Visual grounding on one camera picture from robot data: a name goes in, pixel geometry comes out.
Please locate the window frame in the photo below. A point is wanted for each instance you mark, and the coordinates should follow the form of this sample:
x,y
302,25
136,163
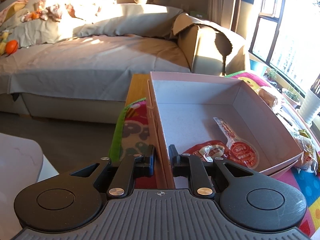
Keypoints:
x,y
281,15

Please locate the green digital clock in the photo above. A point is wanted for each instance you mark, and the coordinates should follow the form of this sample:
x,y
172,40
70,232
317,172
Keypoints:
x,y
198,15

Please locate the grey sofa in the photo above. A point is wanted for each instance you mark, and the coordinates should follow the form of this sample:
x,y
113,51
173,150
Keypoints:
x,y
87,62

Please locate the white ribbed pot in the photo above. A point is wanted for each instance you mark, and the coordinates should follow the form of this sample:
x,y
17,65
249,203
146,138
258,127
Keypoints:
x,y
311,107

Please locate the red sausage packet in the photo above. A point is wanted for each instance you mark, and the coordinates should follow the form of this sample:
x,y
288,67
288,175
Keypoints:
x,y
200,152

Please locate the red round sauce packet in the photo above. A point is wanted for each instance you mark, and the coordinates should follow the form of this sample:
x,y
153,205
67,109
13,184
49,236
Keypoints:
x,y
243,152

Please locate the long grey cushion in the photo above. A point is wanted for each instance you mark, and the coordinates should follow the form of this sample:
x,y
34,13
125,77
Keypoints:
x,y
130,20

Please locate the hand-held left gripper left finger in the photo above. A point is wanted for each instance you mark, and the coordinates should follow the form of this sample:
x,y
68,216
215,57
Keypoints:
x,y
147,163

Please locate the potted plant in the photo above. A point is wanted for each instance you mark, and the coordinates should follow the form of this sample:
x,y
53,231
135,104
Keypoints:
x,y
291,97

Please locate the pile of crumpled clothes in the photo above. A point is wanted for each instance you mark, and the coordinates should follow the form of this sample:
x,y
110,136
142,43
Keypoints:
x,y
55,11

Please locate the beige curtain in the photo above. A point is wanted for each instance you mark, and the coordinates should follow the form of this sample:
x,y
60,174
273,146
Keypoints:
x,y
220,2

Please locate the pink cloth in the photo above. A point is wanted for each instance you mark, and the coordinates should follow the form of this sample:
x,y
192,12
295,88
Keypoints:
x,y
13,10

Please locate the clear wrapped snack packet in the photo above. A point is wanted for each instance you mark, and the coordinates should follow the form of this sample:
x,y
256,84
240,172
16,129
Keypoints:
x,y
306,152

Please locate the wrapped brown bread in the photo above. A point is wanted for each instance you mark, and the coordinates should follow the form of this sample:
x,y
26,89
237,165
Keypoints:
x,y
268,97

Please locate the yellow plush toy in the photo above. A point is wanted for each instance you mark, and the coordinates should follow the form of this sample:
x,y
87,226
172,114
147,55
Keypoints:
x,y
3,42

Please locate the orange ball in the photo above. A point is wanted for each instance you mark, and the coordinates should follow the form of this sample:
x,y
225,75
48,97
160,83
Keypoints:
x,y
11,47

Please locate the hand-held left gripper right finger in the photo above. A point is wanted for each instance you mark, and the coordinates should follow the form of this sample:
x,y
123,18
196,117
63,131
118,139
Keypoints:
x,y
178,166

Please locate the colourful duck play mat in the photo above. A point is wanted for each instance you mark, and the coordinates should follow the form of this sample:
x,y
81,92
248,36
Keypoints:
x,y
300,187

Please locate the blue plastic bucket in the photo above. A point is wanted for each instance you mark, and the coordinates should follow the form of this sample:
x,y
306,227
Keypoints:
x,y
257,67

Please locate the pink cardboard box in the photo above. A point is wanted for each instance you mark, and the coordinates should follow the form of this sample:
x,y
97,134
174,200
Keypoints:
x,y
195,115

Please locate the white side table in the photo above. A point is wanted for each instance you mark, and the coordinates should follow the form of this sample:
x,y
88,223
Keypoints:
x,y
17,160

